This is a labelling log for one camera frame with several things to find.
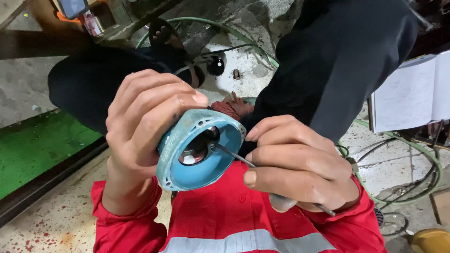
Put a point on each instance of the person's left hand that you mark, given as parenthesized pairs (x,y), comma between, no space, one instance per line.
(133,119)

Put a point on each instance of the person's right hand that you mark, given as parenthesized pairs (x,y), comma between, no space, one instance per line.
(316,168)

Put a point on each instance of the person's left fingers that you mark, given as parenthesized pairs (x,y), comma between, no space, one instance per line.
(158,95)

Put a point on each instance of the teal motor housing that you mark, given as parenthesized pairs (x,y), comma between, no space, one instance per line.
(197,172)

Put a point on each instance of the thin metal rod tool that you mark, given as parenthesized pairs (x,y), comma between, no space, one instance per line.
(232,156)

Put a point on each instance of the black sandal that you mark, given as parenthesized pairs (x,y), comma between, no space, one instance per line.
(160,33)

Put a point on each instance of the black round knob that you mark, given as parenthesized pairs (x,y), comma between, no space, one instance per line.
(215,65)

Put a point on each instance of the person's left leg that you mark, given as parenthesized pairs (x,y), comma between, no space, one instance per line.
(84,84)

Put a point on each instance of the person's leg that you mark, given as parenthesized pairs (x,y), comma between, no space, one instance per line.
(337,59)
(84,84)

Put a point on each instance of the reddish copper motor winding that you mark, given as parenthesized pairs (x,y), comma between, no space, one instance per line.
(232,107)

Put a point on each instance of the cluttered box of items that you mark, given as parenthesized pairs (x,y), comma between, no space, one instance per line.
(105,17)

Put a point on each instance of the phone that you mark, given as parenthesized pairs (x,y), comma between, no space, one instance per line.
(72,7)

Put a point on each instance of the dark wooden beam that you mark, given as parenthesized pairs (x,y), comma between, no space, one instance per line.
(38,44)

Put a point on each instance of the green mat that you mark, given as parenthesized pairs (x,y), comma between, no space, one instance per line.
(38,147)

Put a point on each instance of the person's red coverall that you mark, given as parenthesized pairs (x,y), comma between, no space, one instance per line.
(218,218)

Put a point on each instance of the person's right leg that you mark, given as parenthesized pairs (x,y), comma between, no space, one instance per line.
(337,59)

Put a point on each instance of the open white notebook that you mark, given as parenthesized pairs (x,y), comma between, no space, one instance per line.
(404,95)

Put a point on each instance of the brown cardboard piece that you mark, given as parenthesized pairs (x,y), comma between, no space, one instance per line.
(441,207)

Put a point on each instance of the yellow object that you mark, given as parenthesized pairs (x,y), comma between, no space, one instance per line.
(432,242)

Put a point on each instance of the black floor rail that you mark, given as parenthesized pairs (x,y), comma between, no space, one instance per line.
(52,179)

